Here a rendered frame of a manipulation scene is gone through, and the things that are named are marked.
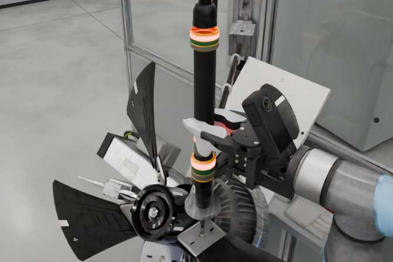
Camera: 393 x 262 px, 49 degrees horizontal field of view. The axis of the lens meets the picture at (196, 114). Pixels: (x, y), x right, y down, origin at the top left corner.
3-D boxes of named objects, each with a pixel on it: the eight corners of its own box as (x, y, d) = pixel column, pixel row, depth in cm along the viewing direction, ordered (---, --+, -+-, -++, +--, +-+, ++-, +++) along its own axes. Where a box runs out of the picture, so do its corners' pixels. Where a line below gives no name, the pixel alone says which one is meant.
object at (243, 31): (232, 44, 138) (233, 18, 134) (254, 45, 137) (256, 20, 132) (227, 58, 130) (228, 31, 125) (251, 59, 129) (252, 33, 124)
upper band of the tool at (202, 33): (193, 40, 68) (193, 23, 67) (220, 42, 68) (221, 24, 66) (187, 51, 65) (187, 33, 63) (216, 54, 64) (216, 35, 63)
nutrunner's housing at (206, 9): (195, 207, 88) (194, -21, 63) (214, 210, 87) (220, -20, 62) (190, 221, 85) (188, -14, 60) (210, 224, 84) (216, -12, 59)
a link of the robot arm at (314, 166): (324, 175, 59) (345, 146, 64) (293, 162, 61) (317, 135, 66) (315, 214, 63) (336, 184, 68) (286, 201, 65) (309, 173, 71)
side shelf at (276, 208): (274, 163, 165) (275, 157, 163) (361, 214, 143) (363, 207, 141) (231, 193, 151) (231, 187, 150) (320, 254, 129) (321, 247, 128)
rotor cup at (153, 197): (169, 179, 105) (134, 171, 95) (219, 191, 96) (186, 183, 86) (155, 239, 103) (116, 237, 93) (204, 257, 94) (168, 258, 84)
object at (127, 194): (171, 214, 106) (80, 181, 127) (173, 204, 106) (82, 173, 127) (165, 213, 104) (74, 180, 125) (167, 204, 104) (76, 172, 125)
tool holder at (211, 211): (190, 186, 90) (190, 148, 84) (224, 190, 88) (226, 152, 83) (181, 217, 82) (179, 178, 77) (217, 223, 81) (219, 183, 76)
